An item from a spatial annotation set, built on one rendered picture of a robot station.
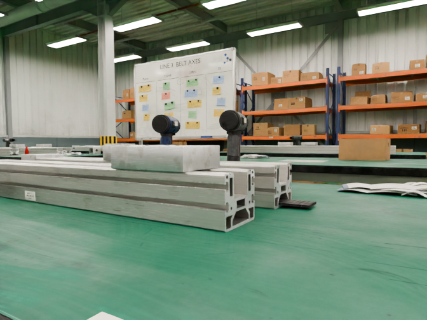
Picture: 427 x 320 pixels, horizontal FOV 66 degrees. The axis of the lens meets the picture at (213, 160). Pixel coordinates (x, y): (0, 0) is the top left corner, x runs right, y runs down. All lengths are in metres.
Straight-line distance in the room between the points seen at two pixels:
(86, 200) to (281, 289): 0.46
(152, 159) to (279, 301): 0.33
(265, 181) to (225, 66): 3.22
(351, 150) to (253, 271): 2.19
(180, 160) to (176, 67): 3.72
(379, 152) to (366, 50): 8.99
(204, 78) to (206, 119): 0.48
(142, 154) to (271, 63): 11.55
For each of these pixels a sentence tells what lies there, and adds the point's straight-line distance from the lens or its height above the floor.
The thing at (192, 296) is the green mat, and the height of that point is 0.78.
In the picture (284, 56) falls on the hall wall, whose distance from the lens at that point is 11.91.
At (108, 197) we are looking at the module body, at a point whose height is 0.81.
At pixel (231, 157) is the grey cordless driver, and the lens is 0.92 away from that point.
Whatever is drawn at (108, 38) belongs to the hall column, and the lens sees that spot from 9.58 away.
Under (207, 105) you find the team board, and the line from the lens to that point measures 3.88.
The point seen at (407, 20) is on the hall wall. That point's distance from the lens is 11.46.
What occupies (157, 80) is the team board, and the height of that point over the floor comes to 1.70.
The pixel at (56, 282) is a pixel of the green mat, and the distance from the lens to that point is 0.36.
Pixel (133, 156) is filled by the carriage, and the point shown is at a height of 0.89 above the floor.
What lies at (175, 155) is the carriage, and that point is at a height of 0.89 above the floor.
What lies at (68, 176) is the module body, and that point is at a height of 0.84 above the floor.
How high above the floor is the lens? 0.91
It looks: 3 degrees down
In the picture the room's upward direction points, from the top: straight up
